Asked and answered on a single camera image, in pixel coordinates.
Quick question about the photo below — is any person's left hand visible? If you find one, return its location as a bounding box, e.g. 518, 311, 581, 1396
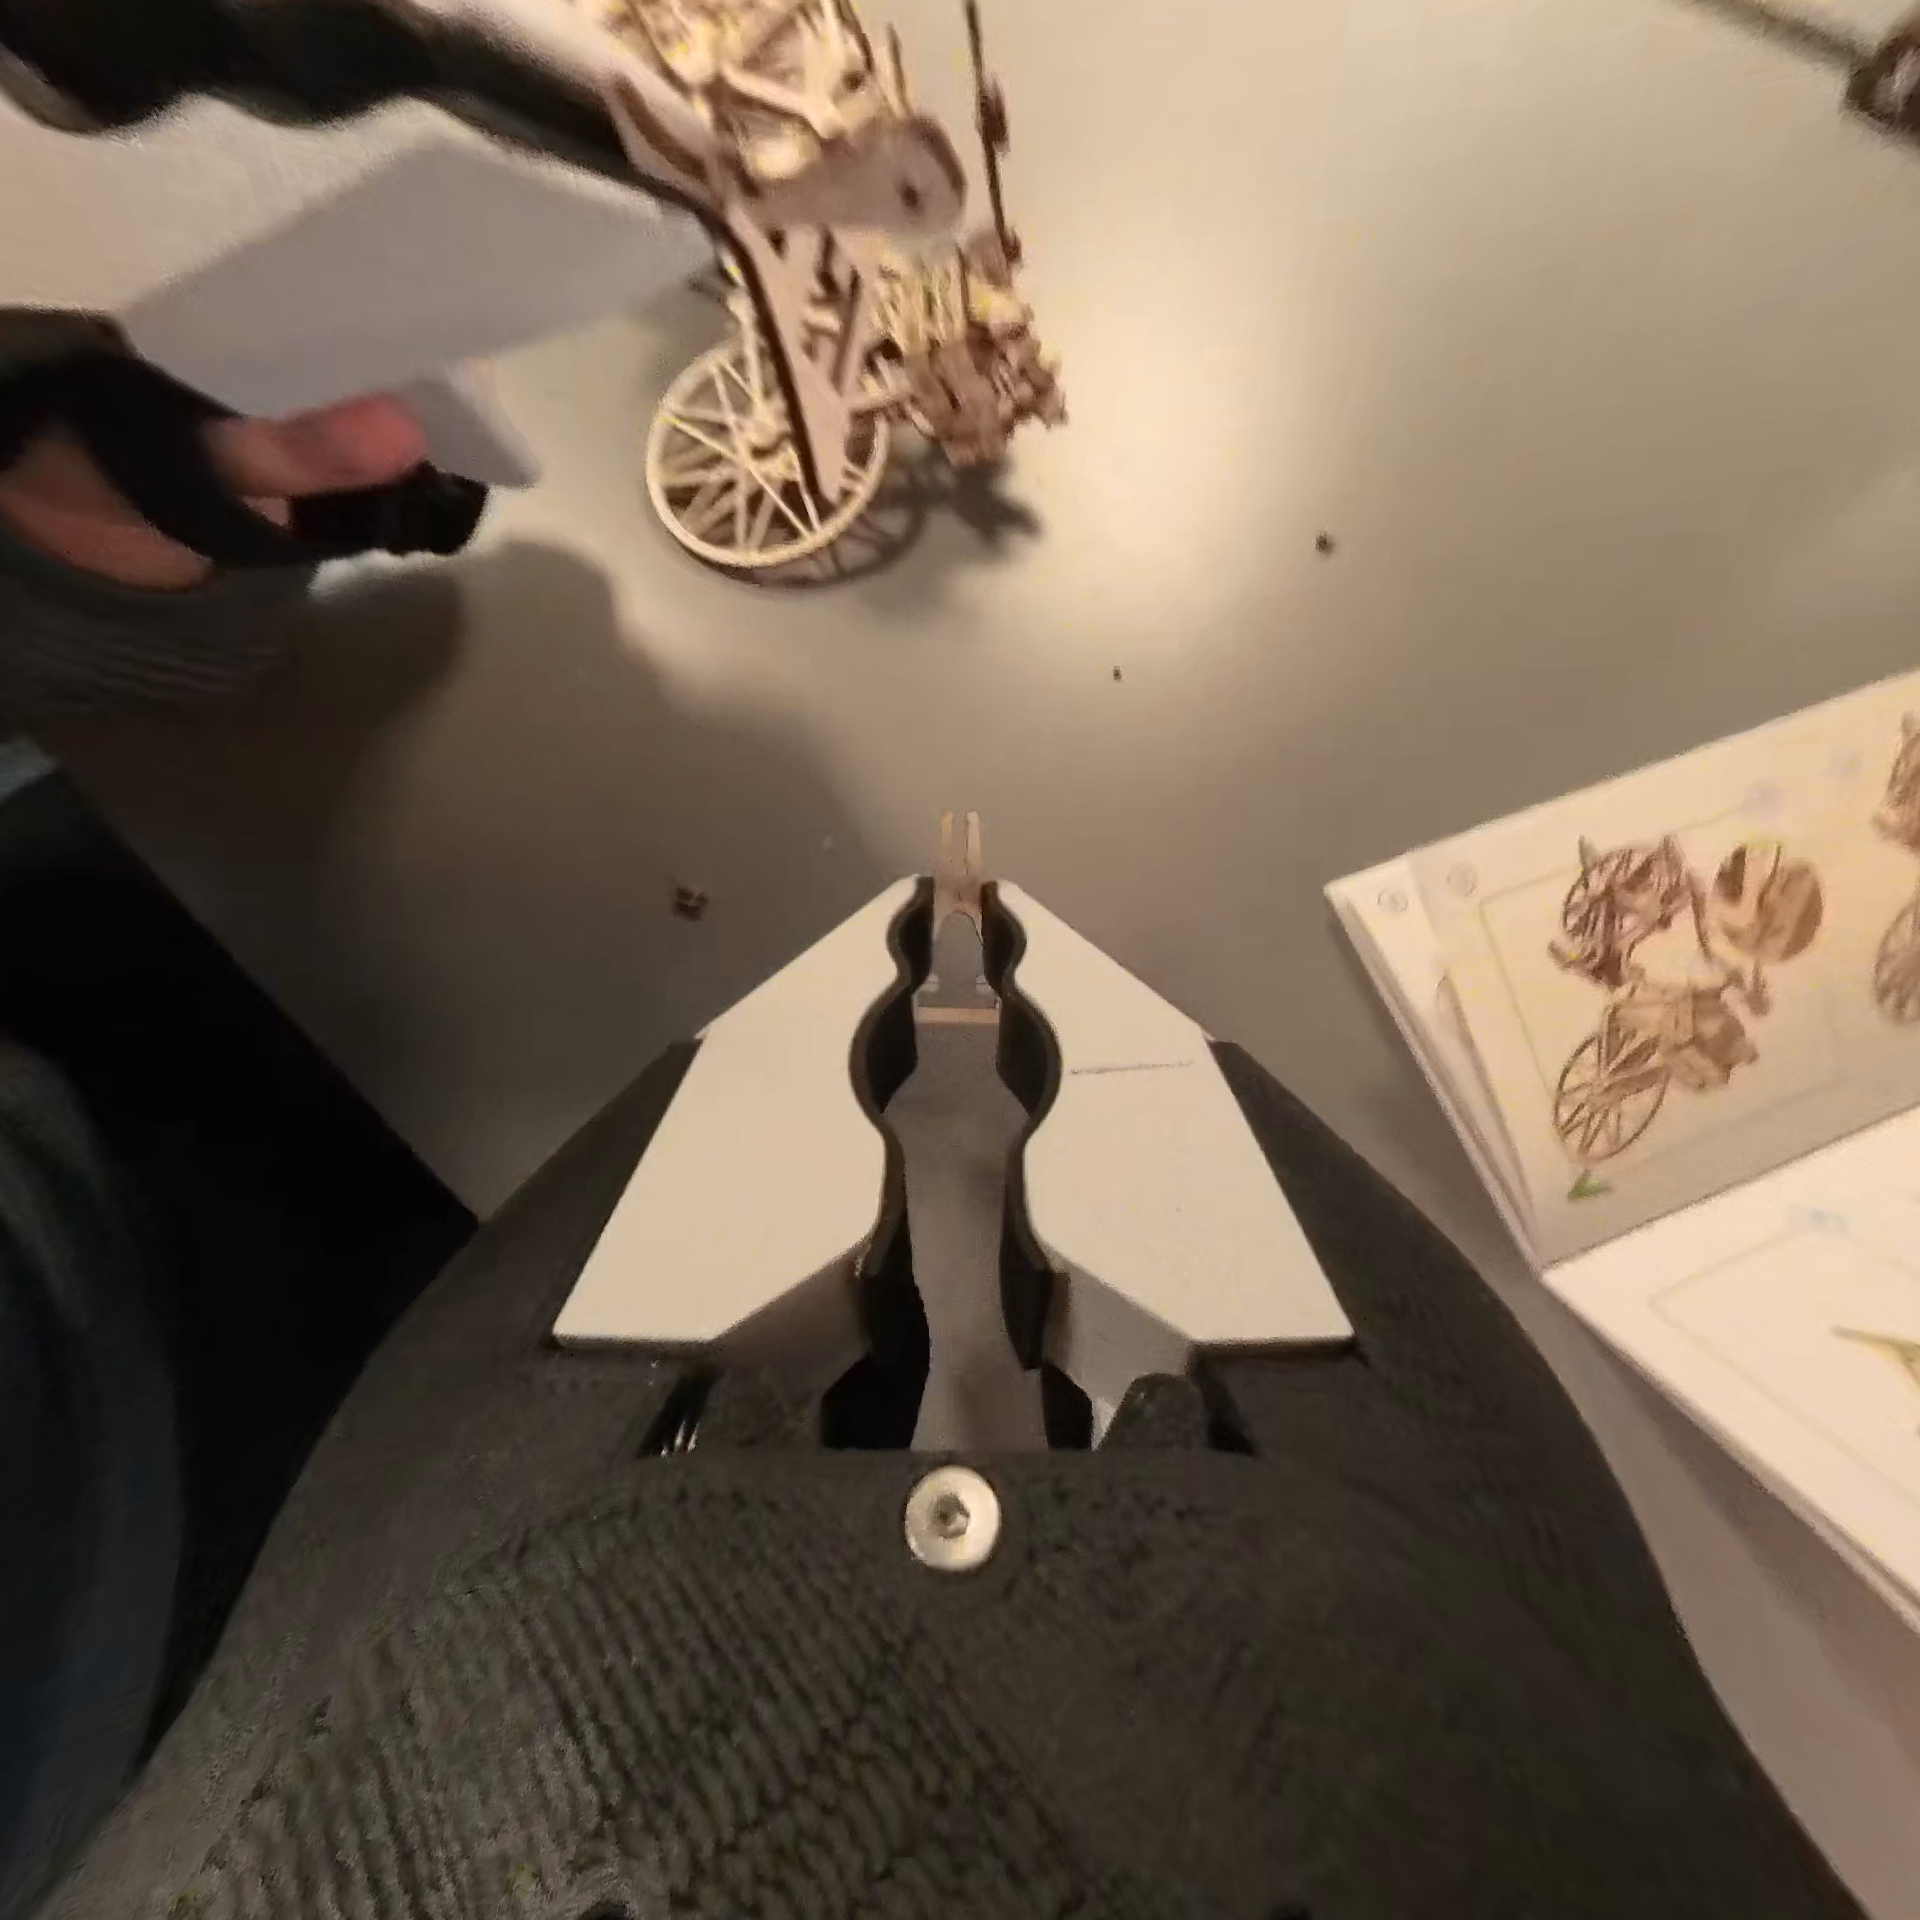
0, 397, 432, 591

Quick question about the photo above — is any dark thin stick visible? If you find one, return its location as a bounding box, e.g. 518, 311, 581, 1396
1696, 0, 1920, 125

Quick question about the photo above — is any wooden bicycle model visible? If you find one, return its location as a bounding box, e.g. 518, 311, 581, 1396
585, 0, 1069, 581

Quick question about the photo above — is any small wooden model part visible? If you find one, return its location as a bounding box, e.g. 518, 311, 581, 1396
918, 810, 1002, 1032

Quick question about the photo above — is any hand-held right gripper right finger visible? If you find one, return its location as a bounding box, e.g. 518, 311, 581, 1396
972, 879, 1354, 1451

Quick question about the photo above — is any open instruction booklet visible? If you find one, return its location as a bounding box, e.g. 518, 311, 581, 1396
1326, 667, 1920, 1642

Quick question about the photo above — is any person's left forearm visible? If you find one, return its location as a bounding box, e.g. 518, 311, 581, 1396
0, 511, 308, 741

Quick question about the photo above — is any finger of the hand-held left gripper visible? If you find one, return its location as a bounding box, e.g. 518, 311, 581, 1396
0, 0, 706, 372

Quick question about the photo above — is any person's dark clothing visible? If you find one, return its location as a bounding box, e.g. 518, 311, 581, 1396
0, 1036, 189, 1906

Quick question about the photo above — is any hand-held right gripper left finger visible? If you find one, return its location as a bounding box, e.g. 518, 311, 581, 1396
550, 873, 922, 1451

